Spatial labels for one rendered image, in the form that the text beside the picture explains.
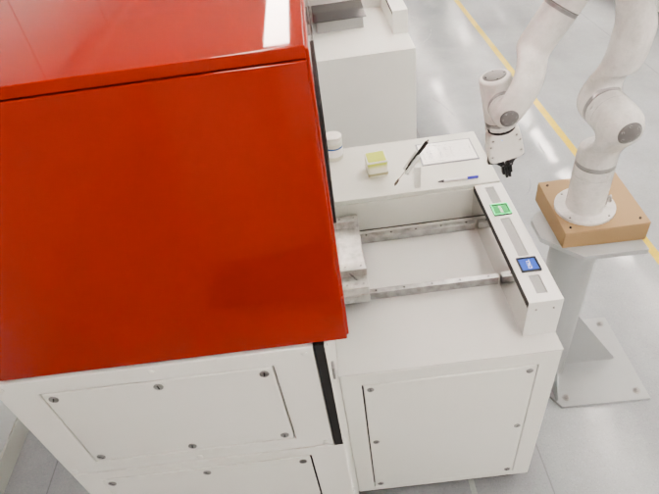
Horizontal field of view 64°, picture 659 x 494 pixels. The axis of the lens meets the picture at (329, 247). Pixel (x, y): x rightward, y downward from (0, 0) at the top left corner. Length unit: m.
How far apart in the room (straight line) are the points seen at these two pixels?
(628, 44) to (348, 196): 0.92
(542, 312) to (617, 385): 1.10
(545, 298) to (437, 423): 0.55
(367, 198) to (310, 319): 0.90
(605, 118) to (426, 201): 0.61
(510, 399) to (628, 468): 0.79
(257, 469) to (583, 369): 1.60
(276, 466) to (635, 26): 1.43
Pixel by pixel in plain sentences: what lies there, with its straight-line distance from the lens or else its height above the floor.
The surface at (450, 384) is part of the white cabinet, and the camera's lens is 1.63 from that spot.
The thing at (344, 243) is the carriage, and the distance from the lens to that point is 1.80.
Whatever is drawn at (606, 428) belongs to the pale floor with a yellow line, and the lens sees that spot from 2.50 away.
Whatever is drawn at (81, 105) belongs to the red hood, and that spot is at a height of 1.78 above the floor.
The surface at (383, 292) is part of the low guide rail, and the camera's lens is 1.67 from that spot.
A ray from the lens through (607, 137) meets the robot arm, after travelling 1.68.
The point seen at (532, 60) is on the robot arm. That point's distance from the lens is 1.49.
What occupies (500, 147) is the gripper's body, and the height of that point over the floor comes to 1.22.
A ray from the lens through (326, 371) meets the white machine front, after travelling 1.15.
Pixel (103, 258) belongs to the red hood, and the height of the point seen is 1.51.
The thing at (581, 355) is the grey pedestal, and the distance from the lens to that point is 2.60.
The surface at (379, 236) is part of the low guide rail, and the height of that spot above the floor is 0.84.
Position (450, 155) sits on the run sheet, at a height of 0.97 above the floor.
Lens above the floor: 2.07
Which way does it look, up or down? 41 degrees down
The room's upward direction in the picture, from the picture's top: 9 degrees counter-clockwise
